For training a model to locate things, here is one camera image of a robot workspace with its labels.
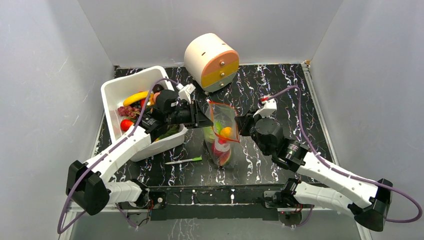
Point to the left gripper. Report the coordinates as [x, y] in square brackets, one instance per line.
[197, 118]

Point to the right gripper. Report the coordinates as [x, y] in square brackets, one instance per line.
[247, 124]

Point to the green toy cabbage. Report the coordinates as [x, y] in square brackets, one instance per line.
[209, 133]

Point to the toy orange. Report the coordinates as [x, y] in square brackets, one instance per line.
[226, 132]

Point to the clear zip top bag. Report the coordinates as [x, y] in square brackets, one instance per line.
[222, 137]

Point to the toy watermelon slice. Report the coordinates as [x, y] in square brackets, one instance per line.
[225, 158]

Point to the toy peach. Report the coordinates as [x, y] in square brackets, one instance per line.
[155, 96]

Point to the purple toy grapes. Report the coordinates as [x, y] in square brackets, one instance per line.
[129, 112]

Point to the red toy apple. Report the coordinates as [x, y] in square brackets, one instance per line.
[220, 147]

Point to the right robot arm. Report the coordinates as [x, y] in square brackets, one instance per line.
[368, 202]

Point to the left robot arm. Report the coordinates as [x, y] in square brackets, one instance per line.
[88, 183]

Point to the toy pineapple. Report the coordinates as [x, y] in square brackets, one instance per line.
[171, 130]

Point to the dark round toy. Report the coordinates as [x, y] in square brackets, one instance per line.
[157, 88]

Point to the round mini drawer cabinet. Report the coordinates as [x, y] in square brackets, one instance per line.
[211, 62]

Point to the yellow toy banana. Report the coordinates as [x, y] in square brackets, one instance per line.
[136, 97]

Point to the toy strawberry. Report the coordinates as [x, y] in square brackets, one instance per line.
[125, 124]

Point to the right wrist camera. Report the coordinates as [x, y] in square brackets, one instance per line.
[269, 106]

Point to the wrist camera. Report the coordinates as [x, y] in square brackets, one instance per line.
[184, 92]
[269, 106]

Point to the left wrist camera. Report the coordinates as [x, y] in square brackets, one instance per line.
[184, 92]

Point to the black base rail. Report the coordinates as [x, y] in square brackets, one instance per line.
[215, 202]

